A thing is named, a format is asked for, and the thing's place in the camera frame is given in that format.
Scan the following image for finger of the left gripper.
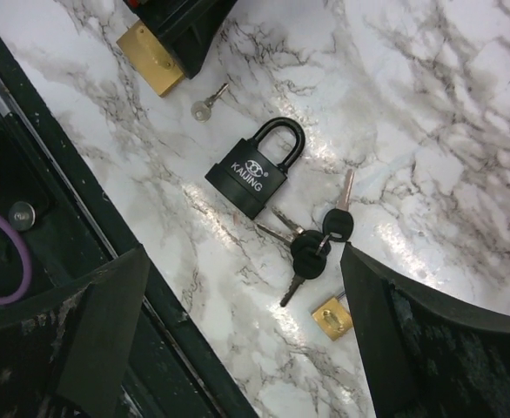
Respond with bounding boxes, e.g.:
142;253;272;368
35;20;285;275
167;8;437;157
124;0;237;79

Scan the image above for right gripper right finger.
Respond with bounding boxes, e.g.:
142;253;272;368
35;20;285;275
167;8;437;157
340;244;510;417

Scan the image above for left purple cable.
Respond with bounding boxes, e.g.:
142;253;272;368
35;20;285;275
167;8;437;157
0;202;33;305

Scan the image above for large brass padlock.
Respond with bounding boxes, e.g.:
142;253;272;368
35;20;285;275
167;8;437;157
117;20;185;97

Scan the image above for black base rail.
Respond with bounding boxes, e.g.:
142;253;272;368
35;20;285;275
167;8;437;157
0;38;255;417

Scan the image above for black padlock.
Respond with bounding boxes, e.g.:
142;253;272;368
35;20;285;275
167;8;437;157
205;117;305;220

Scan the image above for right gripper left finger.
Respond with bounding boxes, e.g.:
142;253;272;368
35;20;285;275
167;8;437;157
0;246;151;417

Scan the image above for black-headed keys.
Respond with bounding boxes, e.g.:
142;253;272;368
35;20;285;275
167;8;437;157
256;169;355;307

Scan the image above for small brass padlock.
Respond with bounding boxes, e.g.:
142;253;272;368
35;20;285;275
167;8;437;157
312;292;353;341

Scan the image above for large padlock silver key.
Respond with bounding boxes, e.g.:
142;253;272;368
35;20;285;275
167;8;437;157
191;83;229;122

